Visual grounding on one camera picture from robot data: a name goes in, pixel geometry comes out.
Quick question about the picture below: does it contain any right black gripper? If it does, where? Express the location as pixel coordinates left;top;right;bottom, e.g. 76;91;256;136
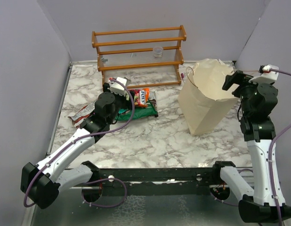
223;70;263;116

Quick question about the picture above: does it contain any green snack packet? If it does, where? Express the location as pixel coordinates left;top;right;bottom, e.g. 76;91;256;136
116;100;158;121

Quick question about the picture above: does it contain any orange Fox's fruits packet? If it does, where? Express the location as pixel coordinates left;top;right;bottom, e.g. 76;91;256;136
129;88;150;107

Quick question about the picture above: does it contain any beige paper bag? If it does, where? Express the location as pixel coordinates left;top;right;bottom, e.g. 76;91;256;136
178;58;238;135

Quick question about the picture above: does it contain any red orange snack packet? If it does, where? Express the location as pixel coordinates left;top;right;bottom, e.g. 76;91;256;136
67;101;95;128

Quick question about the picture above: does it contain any brown snack bag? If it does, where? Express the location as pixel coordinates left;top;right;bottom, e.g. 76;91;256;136
148;91;157;111

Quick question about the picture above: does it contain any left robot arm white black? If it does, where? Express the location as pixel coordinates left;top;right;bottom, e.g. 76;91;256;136
20;78;135;209

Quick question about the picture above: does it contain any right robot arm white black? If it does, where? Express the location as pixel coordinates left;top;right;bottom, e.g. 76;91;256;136
211;65;291;226

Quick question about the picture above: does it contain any clear plastic jar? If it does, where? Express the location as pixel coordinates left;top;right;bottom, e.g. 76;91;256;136
153;47;163;58

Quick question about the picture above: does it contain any wooden orange shelf rack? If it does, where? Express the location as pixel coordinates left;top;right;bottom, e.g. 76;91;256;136
91;25;187;87

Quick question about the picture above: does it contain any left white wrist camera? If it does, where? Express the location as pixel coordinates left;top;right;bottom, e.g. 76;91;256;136
110;77;131;97

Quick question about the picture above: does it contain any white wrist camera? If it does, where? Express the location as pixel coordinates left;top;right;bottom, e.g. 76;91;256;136
110;77;131;97
249;65;279;84

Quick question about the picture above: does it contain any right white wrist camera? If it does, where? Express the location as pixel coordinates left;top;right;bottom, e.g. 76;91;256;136
249;65;279;84

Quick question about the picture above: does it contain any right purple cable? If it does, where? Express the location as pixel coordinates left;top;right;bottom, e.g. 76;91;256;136
213;68;291;223

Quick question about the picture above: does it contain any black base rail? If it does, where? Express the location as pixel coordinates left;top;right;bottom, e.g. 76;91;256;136
72;161;240;196

